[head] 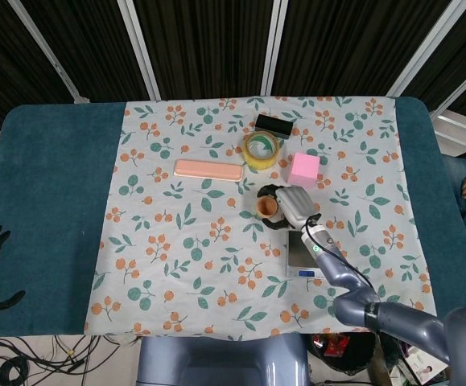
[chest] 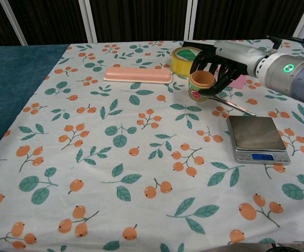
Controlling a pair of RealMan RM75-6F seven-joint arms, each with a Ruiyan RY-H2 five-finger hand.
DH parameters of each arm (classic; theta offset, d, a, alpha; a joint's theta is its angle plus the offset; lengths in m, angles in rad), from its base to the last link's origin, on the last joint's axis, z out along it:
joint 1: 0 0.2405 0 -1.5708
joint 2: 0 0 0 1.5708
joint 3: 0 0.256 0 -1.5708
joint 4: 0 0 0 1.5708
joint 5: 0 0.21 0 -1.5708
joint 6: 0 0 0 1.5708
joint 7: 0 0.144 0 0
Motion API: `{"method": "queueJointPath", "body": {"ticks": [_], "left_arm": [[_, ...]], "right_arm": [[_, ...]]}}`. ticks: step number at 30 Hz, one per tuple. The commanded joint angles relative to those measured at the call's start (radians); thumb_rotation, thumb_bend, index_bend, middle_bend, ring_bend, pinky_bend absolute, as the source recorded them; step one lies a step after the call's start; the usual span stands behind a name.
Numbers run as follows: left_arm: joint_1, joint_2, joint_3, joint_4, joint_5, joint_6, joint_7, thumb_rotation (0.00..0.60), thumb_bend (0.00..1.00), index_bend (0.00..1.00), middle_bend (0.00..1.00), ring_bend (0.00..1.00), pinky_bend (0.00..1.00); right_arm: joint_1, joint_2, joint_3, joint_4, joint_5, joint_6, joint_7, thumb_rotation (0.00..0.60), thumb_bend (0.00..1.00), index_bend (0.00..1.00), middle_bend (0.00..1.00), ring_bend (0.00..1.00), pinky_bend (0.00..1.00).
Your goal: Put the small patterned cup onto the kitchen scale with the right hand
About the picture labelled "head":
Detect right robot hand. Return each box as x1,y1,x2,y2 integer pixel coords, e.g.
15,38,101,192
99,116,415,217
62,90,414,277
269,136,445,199
256,183,322,232

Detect small painted wooden cup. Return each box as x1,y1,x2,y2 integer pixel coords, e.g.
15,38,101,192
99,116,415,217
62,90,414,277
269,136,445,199
255,195,279,220

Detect small digital scale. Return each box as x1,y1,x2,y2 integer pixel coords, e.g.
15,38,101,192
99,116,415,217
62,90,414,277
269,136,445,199
287,229,327,279

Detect pink cube block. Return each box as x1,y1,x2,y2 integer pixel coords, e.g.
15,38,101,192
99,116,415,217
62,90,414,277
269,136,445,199
288,152,322,189

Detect yellow packing tape roll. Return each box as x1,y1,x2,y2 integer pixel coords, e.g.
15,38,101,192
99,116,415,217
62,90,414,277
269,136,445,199
242,130,282,171

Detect black rectangular box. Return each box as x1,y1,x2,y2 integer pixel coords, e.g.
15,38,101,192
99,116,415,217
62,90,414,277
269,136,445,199
254,113,295,140

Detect pink pencil case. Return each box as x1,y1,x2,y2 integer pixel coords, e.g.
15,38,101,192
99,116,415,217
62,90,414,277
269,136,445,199
174,158,245,183

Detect floral fruit print tablecloth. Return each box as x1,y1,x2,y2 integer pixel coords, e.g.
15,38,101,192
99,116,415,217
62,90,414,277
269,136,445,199
84,95,437,337

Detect teal table cover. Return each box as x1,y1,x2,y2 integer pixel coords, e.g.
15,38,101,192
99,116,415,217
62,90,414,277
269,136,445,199
0,95,466,337

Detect black waste bin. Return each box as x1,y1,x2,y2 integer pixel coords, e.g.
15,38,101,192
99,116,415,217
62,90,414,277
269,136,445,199
311,331,379,373

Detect blue-grey robot torso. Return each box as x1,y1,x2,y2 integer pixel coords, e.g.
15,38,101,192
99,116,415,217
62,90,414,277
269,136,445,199
135,332,311,386

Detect white printed carton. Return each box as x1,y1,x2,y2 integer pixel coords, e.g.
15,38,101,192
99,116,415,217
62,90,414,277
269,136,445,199
400,341,452,386

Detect coiled black floor cable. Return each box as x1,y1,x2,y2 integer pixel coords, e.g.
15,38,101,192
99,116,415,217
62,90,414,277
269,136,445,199
0,355,31,385

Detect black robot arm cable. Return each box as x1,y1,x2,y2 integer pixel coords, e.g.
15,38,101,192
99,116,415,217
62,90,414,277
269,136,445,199
302,215,381,302

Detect loose black floor cables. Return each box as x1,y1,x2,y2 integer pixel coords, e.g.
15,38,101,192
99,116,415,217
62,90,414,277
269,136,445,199
25,335,138,377

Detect black partition screen white frame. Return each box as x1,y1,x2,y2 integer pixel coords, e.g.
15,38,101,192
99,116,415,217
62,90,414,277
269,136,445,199
0,0,466,136

